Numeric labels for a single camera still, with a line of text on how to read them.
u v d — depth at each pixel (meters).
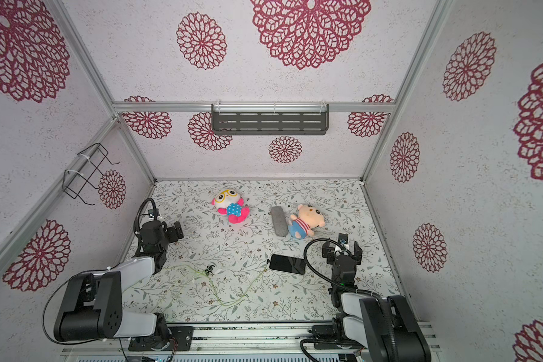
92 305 0.43
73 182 0.73
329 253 0.80
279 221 1.00
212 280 0.87
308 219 0.97
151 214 0.77
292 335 0.78
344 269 0.66
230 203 1.03
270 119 0.93
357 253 0.79
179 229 0.85
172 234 0.82
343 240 0.73
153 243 0.70
